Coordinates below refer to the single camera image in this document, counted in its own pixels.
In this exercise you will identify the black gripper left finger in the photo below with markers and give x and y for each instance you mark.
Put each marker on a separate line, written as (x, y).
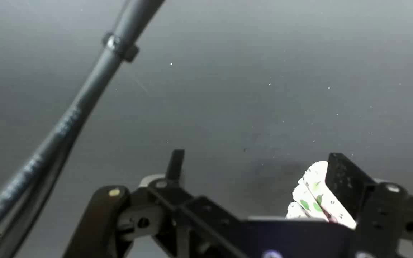
(107, 215)

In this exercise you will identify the white floral patterned towel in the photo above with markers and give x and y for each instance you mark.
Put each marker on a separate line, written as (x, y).
(312, 194)

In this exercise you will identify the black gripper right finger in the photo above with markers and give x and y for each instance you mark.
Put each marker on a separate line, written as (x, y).
(379, 215)

